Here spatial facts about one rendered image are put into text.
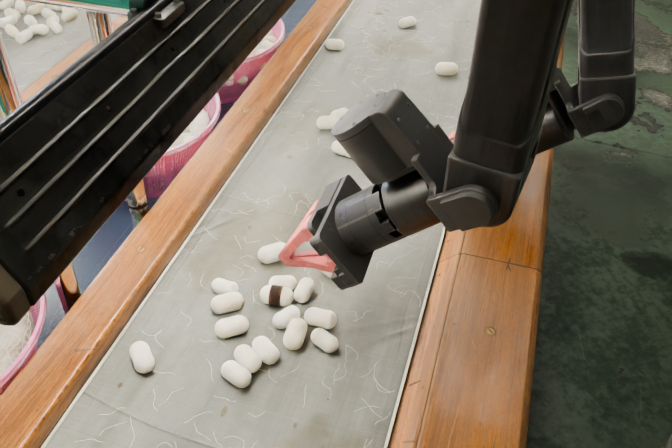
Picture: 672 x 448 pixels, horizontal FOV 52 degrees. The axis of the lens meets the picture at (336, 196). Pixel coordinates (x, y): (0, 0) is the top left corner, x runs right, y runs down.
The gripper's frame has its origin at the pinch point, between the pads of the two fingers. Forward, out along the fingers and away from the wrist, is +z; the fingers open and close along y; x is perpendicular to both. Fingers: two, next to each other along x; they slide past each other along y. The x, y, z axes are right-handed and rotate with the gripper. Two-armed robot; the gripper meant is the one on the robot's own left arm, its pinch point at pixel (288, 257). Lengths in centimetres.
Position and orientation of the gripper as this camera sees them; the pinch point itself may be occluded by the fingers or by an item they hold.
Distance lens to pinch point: 72.2
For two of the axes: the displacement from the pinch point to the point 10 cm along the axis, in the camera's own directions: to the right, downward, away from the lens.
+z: -7.4, 3.7, 5.6
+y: -2.8, 5.9, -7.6
